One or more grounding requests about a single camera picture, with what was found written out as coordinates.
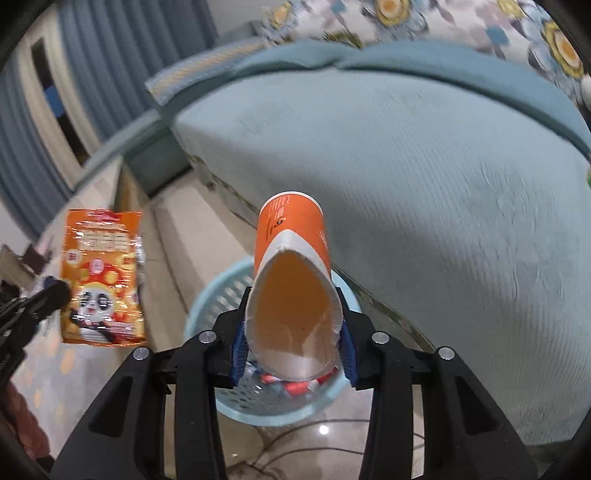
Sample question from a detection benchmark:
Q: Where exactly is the black floor cable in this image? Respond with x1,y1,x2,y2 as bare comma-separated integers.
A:
247,416,428,480

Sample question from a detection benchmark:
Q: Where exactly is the person's left forearm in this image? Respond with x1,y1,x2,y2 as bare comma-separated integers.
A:
0,382,51,464

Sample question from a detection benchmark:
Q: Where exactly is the orange panda snack packet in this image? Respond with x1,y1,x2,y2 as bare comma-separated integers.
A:
61,209,148,346

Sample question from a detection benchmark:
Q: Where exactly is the blue curtain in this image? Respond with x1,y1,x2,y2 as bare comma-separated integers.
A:
56,0,219,141
0,60,75,241

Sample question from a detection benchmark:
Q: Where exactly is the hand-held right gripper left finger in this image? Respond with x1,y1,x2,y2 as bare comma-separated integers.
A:
50,287,254,480

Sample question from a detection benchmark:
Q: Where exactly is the light blue plastic basket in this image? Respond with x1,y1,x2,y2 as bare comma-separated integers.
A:
184,257,363,428

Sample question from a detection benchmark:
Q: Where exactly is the white coffee table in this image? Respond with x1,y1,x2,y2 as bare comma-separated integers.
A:
37,159,154,259

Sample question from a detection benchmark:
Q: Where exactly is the orange paper cup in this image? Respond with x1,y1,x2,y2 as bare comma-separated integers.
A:
245,191,346,382

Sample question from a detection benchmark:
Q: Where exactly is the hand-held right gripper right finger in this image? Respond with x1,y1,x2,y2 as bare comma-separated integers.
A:
335,286,539,480

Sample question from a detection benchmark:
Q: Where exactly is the blue striped armrest cover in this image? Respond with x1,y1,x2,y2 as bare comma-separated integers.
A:
144,37,274,108

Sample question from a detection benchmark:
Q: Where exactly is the floral cushion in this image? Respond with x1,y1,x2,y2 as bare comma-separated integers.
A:
499,0,591,112
261,0,509,57

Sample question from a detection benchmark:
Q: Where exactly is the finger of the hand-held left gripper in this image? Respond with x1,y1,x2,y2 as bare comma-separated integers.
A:
18,278,71,324

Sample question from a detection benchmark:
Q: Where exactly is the red paper cup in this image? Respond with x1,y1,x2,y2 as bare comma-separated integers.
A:
259,369,334,398

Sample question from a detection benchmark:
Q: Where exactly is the blue sofa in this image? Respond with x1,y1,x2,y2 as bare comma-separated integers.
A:
122,37,591,448

